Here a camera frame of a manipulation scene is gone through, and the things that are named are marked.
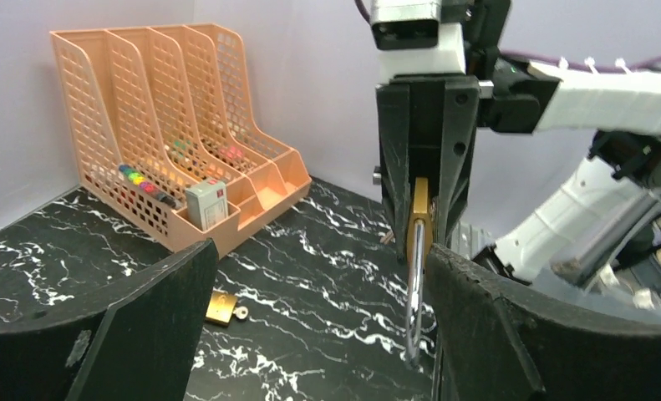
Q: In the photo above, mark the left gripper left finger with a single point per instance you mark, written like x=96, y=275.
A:
x=133, y=339

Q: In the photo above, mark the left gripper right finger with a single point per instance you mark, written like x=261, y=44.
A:
x=502, y=340

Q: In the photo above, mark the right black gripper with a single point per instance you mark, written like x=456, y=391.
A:
x=426, y=129

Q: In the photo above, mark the large brass padlock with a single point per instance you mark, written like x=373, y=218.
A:
x=419, y=239

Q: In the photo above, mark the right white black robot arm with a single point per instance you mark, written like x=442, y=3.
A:
x=615, y=108

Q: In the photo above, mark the small white box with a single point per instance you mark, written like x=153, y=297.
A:
x=207, y=203

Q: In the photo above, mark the coloured marker set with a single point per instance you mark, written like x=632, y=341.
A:
x=148, y=187

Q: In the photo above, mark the pink object in organizer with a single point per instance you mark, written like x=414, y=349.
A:
x=231, y=154

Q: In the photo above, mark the green object in organizer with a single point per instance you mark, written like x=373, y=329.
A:
x=182, y=148

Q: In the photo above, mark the orange plastic file organizer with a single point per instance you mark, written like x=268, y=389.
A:
x=129, y=93

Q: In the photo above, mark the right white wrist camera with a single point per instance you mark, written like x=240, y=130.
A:
x=417, y=38

